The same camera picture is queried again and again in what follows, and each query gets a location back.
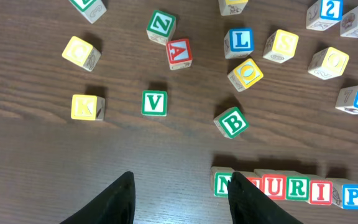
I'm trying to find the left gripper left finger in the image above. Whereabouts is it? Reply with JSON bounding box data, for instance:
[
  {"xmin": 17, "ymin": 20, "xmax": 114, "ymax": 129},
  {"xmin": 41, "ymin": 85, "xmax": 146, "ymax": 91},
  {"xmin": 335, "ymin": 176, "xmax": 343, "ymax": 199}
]
[{"xmin": 61, "ymin": 171, "xmax": 135, "ymax": 224}]

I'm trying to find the blue P block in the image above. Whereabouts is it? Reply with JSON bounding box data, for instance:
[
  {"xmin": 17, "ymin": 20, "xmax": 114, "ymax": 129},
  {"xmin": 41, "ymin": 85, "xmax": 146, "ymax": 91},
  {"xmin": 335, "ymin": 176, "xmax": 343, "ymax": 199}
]
[{"xmin": 328, "ymin": 178, "xmax": 358, "ymax": 210}]

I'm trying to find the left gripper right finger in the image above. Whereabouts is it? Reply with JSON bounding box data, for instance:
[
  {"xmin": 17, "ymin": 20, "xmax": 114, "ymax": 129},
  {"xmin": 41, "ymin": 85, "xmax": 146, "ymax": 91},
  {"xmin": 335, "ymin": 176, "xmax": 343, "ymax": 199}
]
[{"xmin": 227, "ymin": 172, "xmax": 302, "ymax": 224}]

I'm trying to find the green V block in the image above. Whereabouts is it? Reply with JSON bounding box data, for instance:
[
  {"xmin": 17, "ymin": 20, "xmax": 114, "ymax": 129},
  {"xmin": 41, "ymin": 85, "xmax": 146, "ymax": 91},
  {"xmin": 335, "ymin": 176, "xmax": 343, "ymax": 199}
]
[{"xmin": 141, "ymin": 90, "xmax": 168, "ymax": 116}]

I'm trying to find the green R block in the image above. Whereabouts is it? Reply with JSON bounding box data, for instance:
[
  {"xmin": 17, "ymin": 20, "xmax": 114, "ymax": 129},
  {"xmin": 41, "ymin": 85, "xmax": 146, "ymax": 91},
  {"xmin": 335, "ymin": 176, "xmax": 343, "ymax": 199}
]
[{"xmin": 283, "ymin": 170, "xmax": 310, "ymax": 202}]

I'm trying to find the green L block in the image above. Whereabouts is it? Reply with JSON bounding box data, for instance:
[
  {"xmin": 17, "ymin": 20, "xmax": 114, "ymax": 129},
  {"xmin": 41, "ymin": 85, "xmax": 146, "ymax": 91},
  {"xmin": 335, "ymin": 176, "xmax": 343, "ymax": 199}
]
[{"xmin": 69, "ymin": 0, "xmax": 107, "ymax": 24}]

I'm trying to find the yellow O block centre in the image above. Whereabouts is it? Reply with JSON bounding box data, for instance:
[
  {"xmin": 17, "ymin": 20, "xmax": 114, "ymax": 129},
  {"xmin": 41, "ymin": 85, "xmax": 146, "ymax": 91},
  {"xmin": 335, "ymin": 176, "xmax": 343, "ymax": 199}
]
[{"xmin": 227, "ymin": 58, "xmax": 264, "ymax": 92}]

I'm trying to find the red A block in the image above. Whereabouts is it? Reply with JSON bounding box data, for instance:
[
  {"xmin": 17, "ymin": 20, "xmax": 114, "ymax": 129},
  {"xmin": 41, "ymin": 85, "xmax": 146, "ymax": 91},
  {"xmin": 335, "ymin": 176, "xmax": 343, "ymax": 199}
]
[{"xmin": 166, "ymin": 39, "xmax": 193, "ymax": 70}]

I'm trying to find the green B block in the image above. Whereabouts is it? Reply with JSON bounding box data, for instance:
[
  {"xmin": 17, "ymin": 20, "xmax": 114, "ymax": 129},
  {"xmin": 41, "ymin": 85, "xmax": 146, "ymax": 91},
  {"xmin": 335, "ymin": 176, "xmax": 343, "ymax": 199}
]
[{"xmin": 213, "ymin": 107, "xmax": 249, "ymax": 139}]

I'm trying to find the blue L block centre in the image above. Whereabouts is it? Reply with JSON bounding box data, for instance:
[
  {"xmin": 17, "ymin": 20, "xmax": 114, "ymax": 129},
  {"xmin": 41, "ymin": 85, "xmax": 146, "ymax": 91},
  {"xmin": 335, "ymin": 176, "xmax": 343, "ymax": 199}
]
[{"xmin": 224, "ymin": 27, "xmax": 254, "ymax": 59}]

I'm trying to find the red I block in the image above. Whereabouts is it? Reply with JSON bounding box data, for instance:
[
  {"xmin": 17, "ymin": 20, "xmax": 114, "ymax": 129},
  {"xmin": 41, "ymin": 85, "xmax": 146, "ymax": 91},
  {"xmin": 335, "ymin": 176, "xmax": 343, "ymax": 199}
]
[{"xmin": 307, "ymin": 175, "xmax": 333, "ymax": 206}]

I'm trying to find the yellow o block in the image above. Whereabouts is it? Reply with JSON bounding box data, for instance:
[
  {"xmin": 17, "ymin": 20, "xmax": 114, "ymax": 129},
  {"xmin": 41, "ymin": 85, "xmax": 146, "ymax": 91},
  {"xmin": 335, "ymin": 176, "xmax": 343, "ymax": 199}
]
[
  {"xmin": 227, "ymin": 58, "xmax": 264, "ymax": 92},
  {"xmin": 308, "ymin": 47, "xmax": 349, "ymax": 80}
]

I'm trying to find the yellow block top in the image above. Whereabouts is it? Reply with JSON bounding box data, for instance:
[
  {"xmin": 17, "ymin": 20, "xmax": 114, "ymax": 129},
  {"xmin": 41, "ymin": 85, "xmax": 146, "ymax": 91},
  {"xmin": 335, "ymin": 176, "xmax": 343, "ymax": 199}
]
[{"xmin": 218, "ymin": 0, "xmax": 248, "ymax": 16}]

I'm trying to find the green Z block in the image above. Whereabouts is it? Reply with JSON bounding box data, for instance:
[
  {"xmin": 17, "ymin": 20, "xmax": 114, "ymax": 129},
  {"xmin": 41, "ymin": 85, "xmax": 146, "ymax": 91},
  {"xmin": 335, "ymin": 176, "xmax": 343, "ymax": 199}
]
[{"xmin": 146, "ymin": 10, "xmax": 177, "ymax": 45}]

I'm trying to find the yellow O block right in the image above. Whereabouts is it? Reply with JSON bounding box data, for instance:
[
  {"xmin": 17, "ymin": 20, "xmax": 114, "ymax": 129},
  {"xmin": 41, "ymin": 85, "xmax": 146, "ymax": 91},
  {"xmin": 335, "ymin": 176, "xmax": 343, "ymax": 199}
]
[{"xmin": 308, "ymin": 47, "xmax": 349, "ymax": 80}]

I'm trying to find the yellow S block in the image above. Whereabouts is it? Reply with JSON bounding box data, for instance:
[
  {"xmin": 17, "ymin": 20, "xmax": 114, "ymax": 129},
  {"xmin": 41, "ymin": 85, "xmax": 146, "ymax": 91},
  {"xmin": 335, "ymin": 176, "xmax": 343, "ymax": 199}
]
[{"xmin": 263, "ymin": 29, "xmax": 299, "ymax": 63}]

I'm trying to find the yellow C block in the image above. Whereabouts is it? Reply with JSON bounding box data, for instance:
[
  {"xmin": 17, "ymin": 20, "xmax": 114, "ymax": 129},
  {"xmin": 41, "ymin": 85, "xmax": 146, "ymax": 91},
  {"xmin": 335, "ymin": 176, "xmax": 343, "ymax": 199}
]
[{"xmin": 62, "ymin": 36, "xmax": 101, "ymax": 72}]

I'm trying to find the red E block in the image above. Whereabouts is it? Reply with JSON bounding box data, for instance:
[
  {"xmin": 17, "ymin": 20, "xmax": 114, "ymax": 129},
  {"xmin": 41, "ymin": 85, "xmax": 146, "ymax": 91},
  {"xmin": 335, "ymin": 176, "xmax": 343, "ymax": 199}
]
[{"xmin": 240, "ymin": 171, "xmax": 263, "ymax": 191}]

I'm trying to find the blue 2 block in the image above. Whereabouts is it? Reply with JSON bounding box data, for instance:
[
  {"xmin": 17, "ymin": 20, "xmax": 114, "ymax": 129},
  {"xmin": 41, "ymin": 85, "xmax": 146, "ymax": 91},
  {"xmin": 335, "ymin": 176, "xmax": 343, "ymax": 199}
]
[{"xmin": 306, "ymin": 0, "xmax": 344, "ymax": 31}]

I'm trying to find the yellow K block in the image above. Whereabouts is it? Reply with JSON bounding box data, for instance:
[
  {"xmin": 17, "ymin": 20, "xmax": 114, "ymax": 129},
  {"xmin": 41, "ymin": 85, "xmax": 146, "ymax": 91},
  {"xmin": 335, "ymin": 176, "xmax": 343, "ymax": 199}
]
[{"xmin": 71, "ymin": 95, "xmax": 105, "ymax": 121}]

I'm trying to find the green N block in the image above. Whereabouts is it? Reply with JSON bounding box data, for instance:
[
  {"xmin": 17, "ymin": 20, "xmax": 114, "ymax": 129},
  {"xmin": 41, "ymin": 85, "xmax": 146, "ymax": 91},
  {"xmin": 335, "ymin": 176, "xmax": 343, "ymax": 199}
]
[{"xmin": 211, "ymin": 166, "xmax": 234, "ymax": 198}]

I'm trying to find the red U block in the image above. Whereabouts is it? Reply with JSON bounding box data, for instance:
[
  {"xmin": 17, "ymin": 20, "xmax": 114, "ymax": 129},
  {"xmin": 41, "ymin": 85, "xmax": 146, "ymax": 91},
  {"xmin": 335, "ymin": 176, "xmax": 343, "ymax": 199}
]
[{"xmin": 254, "ymin": 169, "xmax": 287, "ymax": 200}]

